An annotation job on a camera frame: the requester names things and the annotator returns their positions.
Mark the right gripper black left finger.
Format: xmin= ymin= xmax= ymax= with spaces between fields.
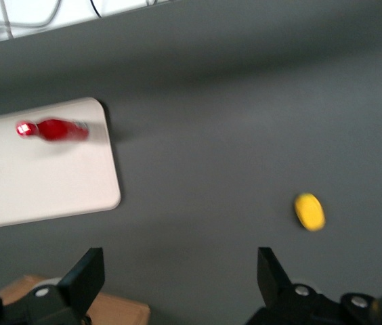
xmin=0 ymin=246 xmax=106 ymax=325

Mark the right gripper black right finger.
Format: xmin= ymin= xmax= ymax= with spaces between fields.
xmin=243 ymin=246 xmax=381 ymax=325

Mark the red coke bottle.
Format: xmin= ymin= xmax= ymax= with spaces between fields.
xmin=15 ymin=117 xmax=91 ymax=144

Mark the beige rectangular tray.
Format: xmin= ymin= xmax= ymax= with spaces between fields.
xmin=0 ymin=97 xmax=122 ymax=228

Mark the yellow lemon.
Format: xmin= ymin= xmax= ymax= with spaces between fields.
xmin=293 ymin=192 xmax=326 ymax=232

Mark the white floor cable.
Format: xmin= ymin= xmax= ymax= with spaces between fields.
xmin=0 ymin=0 xmax=64 ymax=39

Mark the black floor cable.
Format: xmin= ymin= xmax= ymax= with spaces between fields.
xmin=88 ymin=0 xmax=104 ymax=19

